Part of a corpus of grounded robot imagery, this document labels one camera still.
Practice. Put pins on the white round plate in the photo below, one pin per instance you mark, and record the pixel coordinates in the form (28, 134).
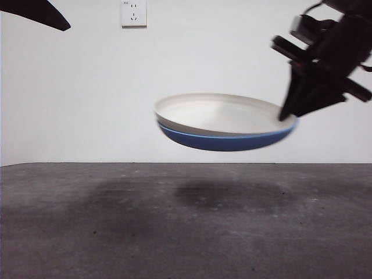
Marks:
(215, 113)

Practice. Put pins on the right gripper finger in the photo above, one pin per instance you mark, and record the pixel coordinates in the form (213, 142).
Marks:
(322, 97)
(295, 93)

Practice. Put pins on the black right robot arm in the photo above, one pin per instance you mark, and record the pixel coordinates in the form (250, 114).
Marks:
(354, 8)

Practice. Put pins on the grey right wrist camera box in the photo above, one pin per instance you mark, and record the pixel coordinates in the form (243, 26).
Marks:
(296, 25)

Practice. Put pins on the white wall socket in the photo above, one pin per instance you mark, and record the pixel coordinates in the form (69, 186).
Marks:
(134, 14)

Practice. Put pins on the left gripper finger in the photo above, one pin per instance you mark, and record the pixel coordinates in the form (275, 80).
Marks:
(37, 11)

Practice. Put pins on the blue round plate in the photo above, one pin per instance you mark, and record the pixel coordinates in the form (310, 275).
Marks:
(226, 143)

